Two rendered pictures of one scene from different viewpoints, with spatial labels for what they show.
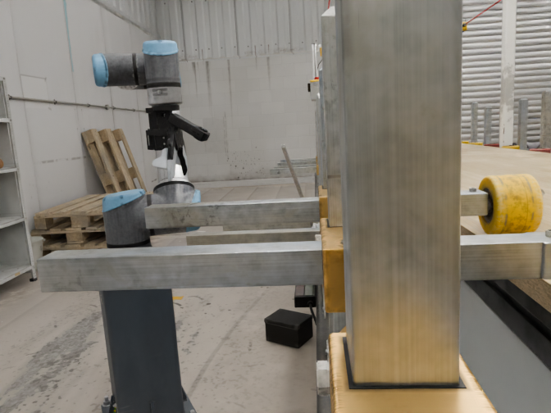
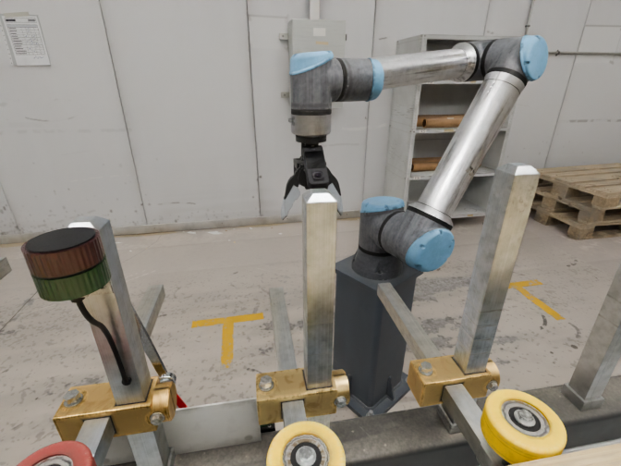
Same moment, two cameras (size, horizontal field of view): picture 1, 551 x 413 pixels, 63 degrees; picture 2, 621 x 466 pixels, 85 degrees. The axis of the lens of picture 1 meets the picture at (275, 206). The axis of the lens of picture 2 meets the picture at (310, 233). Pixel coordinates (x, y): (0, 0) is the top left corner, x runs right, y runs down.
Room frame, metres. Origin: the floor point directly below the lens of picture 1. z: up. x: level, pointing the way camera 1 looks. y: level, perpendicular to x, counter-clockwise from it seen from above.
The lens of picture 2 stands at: (1.04, -0.49, 1.25)
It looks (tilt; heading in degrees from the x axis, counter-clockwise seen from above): 24 degrees down; 75
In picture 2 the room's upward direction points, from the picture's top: straight up
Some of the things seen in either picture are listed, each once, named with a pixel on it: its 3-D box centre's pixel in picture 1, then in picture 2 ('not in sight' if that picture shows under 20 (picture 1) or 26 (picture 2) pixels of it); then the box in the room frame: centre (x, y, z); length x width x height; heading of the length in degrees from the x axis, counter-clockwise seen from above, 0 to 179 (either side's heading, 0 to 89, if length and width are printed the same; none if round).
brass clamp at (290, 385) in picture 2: not in sight; (302, 392); (1.13, -0.13, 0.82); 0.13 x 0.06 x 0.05; 175
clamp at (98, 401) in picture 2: not in sight; (120, 409); (0.88, -0.11, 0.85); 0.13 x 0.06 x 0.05; 175
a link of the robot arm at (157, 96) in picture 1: (164, 97); (310, 125); (1.25, 0.28, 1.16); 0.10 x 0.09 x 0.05; 176
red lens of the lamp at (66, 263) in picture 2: not in sight; (66, 250); (0.90, -0.16, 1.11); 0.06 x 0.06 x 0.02
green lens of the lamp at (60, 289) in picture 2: not in sight; (73, 273); (0.90, -0.16, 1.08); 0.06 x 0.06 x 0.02
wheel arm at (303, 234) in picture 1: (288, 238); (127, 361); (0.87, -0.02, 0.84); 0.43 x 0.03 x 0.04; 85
